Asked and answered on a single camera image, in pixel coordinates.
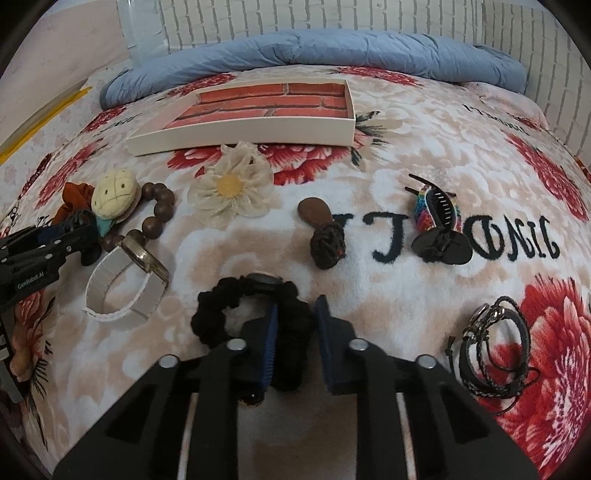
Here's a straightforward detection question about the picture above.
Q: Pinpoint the black leather cord bracelet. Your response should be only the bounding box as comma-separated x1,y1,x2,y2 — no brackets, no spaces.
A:
445,295,541,414

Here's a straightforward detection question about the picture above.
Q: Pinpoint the orange fabric scrunchie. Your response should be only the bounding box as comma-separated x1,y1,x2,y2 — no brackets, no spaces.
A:
52,182,95,225

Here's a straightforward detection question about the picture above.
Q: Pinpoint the plush pineapple pink hair clip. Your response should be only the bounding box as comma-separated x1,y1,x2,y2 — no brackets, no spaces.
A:
90,169,141,238

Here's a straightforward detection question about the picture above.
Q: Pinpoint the white strap wristwatch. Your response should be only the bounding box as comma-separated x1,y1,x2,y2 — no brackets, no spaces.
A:
84,234,169,327

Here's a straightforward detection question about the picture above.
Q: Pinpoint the brown wooden bead bracelet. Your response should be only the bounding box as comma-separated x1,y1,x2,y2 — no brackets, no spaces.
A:
100,181,177,252

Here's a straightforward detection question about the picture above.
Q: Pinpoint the black scrunchie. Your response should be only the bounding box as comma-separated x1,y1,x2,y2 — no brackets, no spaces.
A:
190,273,315,405

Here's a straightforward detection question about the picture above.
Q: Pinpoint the rainbow black claw hair clip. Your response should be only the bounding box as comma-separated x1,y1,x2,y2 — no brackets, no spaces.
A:
406,174,473,265

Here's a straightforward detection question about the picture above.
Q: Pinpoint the cream fabric flower hair clip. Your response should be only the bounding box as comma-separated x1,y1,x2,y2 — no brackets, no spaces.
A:
187,142,273,228

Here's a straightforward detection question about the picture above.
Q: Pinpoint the yellow strip at bedside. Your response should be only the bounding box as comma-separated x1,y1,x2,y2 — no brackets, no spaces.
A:
0,81,92,164

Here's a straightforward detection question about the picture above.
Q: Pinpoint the floral plush blanket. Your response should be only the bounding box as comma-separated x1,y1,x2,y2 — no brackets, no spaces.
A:
1,66,590,478

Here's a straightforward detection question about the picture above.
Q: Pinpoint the white tray brick-pattern base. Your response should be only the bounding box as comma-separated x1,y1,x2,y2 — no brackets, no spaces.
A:
127,78,356,156

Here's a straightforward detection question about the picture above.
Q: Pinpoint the blue rolled quilt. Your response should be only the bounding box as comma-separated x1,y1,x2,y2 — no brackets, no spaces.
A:
99,29,528,110

